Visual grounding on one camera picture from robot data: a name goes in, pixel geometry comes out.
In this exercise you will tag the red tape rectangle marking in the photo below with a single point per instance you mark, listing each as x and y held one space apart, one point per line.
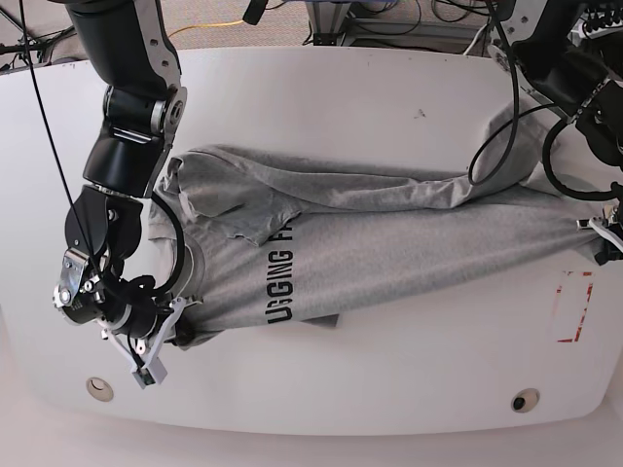
571 303

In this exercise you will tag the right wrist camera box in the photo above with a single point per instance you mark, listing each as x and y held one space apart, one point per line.
149 374

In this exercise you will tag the aluminium frame stand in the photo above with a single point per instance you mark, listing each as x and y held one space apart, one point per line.
455 27

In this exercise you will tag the grey printed T-shirt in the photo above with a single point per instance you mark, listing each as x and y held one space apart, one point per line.
272 237

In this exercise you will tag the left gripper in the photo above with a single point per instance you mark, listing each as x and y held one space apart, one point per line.
609 227

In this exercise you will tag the black tripod stand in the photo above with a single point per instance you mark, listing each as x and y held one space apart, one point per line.
37 32

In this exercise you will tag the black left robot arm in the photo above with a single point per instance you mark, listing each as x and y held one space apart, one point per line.
531 39

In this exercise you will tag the white power strip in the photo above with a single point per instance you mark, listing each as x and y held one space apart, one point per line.
598 26

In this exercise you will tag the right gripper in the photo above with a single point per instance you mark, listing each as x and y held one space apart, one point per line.
140 335

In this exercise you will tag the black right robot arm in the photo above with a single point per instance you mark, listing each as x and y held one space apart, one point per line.
142 108

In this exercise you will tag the open table grommet hole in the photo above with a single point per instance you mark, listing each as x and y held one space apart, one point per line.
525 400

